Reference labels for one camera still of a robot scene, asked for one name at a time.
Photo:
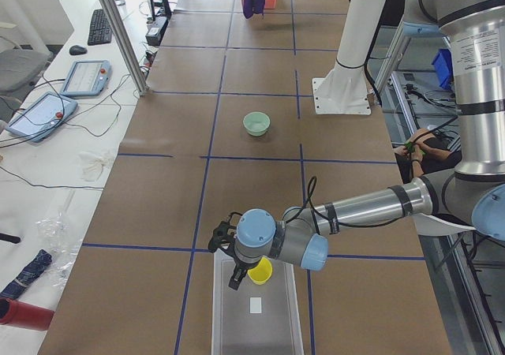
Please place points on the aluminium frame post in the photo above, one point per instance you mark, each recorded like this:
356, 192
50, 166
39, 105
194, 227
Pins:
124, 45

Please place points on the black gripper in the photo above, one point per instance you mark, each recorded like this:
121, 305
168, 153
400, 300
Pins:
241, 267

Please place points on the grey office chair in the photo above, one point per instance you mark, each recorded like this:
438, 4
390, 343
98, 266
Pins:
19, 69

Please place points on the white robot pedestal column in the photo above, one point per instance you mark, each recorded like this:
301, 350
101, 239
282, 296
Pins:
344, 89

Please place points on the blue parts bin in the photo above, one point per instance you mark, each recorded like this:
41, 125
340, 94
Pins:
442, 64

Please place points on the teach pendant tablet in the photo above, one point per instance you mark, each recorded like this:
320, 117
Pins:
86, 78
39, 120

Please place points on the clear plastic storage box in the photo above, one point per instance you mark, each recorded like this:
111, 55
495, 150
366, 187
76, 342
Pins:
255, 319

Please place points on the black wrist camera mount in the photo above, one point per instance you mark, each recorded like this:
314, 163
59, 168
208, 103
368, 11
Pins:
221, 234

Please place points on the folded dark blue umbrella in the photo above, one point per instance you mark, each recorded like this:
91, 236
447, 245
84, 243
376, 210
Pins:
30, 273

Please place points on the mint green bowl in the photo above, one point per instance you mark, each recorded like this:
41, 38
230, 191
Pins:
256, 123

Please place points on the near teach pendant tablet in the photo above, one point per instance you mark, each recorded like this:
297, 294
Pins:
39, 120

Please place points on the crumpled clear plastic wrap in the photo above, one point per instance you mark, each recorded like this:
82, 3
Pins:
61, 239

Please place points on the black computer mouse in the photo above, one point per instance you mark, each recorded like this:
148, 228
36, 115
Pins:
77, 50

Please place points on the black computer box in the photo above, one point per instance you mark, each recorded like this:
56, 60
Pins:
156, 31

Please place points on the black keyboard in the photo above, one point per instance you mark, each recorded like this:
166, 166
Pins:
100, 31

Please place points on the yellow plastic cup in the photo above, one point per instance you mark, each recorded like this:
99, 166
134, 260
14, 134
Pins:
262, 272

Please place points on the crumpled white tissue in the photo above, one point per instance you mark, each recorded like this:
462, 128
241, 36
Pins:
92, 164

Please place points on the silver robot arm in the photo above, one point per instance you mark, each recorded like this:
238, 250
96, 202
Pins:
469, 186

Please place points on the far teach pendant tablet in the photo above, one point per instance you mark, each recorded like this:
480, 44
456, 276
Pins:
86, 78

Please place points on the red bottle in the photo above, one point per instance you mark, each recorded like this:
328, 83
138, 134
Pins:
19, 314

